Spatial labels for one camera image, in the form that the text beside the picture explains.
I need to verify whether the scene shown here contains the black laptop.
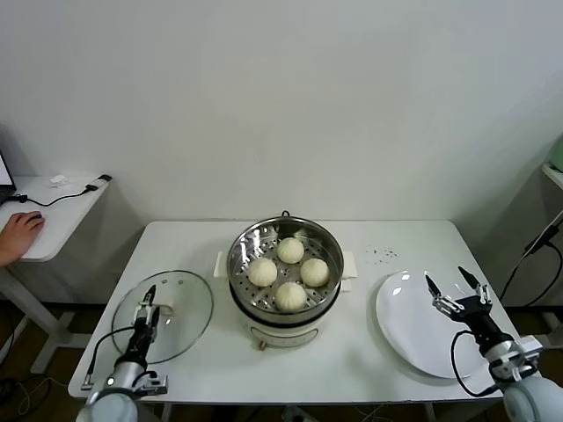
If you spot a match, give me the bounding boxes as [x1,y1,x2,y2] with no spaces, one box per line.
[0,147,18,206]

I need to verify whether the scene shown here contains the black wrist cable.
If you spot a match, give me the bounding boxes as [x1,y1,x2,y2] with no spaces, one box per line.
[81,329,135,392]
[450,331,502,397]

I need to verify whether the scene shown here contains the pale green object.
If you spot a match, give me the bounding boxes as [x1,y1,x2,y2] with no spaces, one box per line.
[548,135,563,173]

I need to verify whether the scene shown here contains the white electric cooker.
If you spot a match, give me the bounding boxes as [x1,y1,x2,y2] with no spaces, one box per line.
[214,249,361,353]

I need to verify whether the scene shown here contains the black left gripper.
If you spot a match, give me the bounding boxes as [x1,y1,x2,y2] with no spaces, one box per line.
[126,284,162,365]

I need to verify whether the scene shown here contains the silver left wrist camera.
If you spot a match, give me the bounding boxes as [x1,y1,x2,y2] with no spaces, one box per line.
[138,371,171,395]

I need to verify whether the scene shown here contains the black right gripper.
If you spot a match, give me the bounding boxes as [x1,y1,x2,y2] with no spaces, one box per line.
[423,265,512,353]

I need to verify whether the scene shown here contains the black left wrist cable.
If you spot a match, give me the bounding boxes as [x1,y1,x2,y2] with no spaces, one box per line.
[81,329,135,392]

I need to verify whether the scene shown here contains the white side table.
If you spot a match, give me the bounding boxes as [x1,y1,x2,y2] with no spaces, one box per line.
[0,174,114,375]

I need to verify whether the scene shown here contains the white steamed baozi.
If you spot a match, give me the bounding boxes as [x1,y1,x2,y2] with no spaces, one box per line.
[248,258,279,287]
[300,258,331,287]
[276,236,304,265]
[274,281,308,312]

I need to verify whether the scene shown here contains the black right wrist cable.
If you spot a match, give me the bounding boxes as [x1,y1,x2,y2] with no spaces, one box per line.
[450,331,502,397]

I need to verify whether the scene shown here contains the scattered black crumbs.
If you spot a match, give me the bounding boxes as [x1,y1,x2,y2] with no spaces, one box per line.
[367,247,399,266]

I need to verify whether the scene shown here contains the person's bare hand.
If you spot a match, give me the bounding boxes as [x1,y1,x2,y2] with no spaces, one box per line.
[0,211,48,267]

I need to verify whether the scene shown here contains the perforated steel steamer basket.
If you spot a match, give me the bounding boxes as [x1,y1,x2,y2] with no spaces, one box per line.
[227,218,345,314]

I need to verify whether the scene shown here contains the glass lid with cream handle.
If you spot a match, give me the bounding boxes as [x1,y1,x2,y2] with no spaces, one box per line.
[111,269,216,365]

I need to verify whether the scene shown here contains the white oval plate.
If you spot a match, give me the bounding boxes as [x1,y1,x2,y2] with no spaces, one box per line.
[375,270,493,380]

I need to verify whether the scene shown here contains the black hanging cable with connector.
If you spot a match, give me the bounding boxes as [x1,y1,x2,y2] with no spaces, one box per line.
[499,217,563,309]

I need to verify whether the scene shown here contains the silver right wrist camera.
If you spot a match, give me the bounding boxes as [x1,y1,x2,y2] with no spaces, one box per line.
[514,336,545,375]

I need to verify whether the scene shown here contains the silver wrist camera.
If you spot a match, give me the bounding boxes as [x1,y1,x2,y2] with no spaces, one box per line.
[514,336,545,375]
[138,371,171,395]

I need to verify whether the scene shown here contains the black laptop cable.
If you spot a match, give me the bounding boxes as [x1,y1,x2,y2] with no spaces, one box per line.
[16,187,89,207]

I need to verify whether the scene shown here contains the black cable adapter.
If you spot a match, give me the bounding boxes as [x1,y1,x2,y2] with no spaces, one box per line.
[85,174,113,193]

